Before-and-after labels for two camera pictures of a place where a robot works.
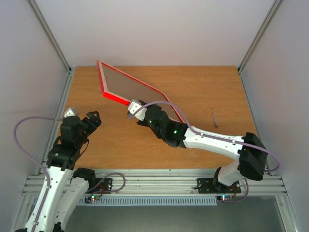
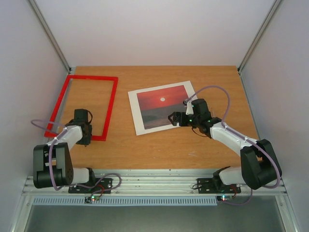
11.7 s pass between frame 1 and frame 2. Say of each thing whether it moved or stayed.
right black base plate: stayed
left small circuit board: stayed
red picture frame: moved
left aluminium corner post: stayed
